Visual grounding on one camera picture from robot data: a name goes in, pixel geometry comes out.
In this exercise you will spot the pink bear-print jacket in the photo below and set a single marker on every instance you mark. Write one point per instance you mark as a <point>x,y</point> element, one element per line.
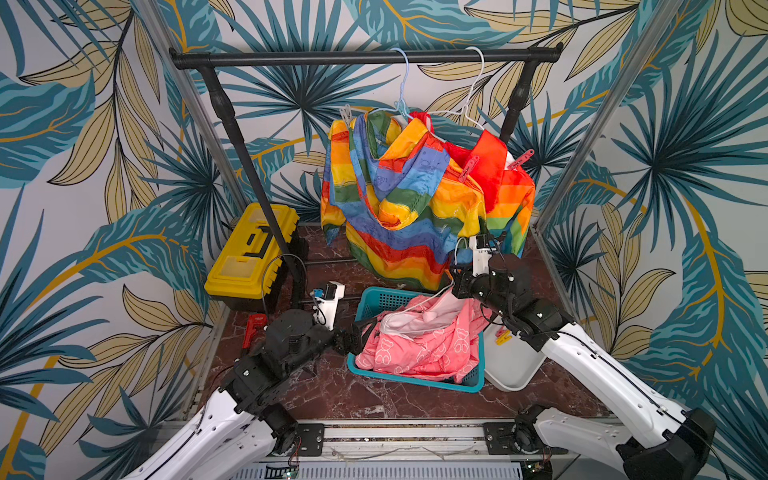
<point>430,338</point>

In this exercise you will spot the yellow clothespin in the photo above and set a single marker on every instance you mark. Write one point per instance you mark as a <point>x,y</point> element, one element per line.
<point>504,339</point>

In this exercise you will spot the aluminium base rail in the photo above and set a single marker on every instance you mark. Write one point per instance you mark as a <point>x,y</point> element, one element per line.
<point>355,450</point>

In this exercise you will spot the white wire hanger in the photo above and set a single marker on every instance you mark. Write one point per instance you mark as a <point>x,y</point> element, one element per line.
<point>444,288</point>
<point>463,112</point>

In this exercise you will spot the rainbow striped jacket left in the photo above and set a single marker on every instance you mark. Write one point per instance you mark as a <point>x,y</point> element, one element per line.
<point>399,197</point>

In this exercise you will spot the rainbow jacket red hood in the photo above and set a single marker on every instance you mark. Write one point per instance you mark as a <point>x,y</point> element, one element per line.
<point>498,180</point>

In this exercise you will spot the teal plastic basket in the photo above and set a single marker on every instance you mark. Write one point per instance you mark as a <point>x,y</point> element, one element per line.
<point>376,300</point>

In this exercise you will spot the white plastic tray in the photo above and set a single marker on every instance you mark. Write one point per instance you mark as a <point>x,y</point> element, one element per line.
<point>511,366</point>

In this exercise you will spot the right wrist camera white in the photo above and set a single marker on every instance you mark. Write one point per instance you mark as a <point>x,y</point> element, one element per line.
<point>482,247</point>

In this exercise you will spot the white clear clothespin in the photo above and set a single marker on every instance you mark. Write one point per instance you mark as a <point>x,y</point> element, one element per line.
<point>347,115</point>

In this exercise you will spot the left aluminium frame post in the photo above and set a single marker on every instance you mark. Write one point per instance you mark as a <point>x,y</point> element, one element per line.
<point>174,36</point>

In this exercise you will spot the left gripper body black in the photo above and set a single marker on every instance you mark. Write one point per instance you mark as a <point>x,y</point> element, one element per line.
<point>344,345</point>

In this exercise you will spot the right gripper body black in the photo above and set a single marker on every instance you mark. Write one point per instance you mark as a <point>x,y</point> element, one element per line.
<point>463,282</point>

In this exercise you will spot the teal clothespin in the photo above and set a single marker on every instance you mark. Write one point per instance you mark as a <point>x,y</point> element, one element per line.
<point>402,109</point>

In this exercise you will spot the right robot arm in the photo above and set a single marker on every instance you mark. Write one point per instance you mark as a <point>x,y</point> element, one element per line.
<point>656,438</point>

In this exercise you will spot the right aluminium frame post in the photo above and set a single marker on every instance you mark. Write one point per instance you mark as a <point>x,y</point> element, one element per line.
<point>624,80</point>

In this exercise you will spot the yellow black toolbox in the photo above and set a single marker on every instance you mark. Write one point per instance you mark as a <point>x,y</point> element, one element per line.
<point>250,273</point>

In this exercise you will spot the aluminium frame post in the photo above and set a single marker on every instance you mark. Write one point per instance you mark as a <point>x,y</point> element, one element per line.
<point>174,36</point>
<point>624,80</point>

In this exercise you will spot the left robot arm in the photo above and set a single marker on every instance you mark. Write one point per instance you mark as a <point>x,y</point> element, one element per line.
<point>243,421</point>

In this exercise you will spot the black clothes rack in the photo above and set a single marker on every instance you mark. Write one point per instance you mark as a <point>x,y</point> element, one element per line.
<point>206,64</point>

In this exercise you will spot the red pipe wrench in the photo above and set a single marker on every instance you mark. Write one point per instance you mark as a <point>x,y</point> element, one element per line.
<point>256,322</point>

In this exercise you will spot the light blue wire hanger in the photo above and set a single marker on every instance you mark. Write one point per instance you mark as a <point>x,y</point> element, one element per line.
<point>403,82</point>

